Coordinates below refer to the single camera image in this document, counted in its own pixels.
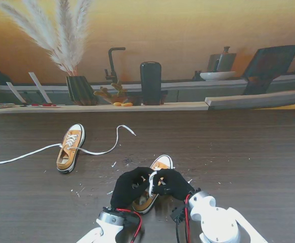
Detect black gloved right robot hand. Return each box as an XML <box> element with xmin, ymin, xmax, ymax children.
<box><xmin>152</xmin><ymin>169</ymin><xmax>195</xmax><ymax>202</ymax></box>

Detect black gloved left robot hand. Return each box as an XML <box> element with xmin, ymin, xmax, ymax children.
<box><xmin>110</xmin><ymin>167</ymin><xmax>155</xmax><ymax>210</ymax></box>

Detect yellow canvas sneaker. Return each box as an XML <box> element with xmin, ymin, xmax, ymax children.
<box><xmin>132</xmin><ymin>154</ymin><xmax>175</xmax><ymax>215</ymax></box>
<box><xmin>56</xmin><ymin>123</ymin><xmax>86</xmax><ymax>175</ymax></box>

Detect tall black cylindrical container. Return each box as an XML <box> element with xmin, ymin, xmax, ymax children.
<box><xmin>140</xmin><ymin>61</ymin><xmax>162</xmax><ymax>106</ymax></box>

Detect dark ribbed vase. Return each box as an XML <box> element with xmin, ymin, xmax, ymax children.
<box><xmin>65</xmin><ymin>75</ymin><xmax>99</xmax><ymax>106</ymax></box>

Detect grey wooden plank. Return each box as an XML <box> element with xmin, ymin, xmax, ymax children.
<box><xmin>204</xmin><ymin>88</ymin><xmax>295</xmax><ymax>111</ymax></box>

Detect white shallow bowl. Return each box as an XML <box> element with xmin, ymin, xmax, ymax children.
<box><xmin>199</xmin><ymin>71</ymin><xmax>236</xmax><ymax>82</ymax></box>

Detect black kitchen faucet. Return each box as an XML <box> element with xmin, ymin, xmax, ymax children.
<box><xmin>104</xmin><ymin>47</ymin><xmax>127</xmax><ymax>84</ymax></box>

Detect grey metal pitcher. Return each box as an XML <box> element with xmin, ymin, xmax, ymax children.
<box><xmin>207</xmin><ymin>46</ymin><xmax>238</xmax><ymax>73</ymax></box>

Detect long white slanted strip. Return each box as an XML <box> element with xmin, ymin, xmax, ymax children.
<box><xmin>28</xmin><ymin>72</ymin><xmax>52</xmax><ymax>104</ymax></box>

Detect short white slanted strip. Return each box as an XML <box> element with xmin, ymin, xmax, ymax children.
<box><xmin>6</xmin><ymin>82</ymin><xmax>26</xmax><ymax>104</ymax></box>

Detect pale pampas grass plumes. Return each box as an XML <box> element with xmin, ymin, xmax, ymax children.
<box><xmin>0</xmin><ymin>0</ymin><xmax>94</xmax><ymax>76</ymax></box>

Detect dark tilted panel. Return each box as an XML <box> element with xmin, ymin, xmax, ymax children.
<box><xmin>241</xmin><ymin>45</ymin><xmax>295</xmax><ymax>96</ymax></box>

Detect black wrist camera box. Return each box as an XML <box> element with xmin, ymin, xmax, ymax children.
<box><xmin>171</xmin><ymin>206</ymin><xmax>187</xmax><ymax>223</ymax></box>
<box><xmin>123</xmin><ymin>212</ymin><xmax>141</xmax><ymax>226</ymax></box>

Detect red left wrist cable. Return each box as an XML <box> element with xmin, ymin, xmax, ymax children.
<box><xmin>116</xmin><ymin>209</ymin><xmax>143</xmax><ymax>243</ymax></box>

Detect red black right wrist cable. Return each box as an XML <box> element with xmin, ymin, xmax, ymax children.
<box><xmin>175</xmin><ymin>194</ymin><xmax>191</xmax><ymax>243</ymax></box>

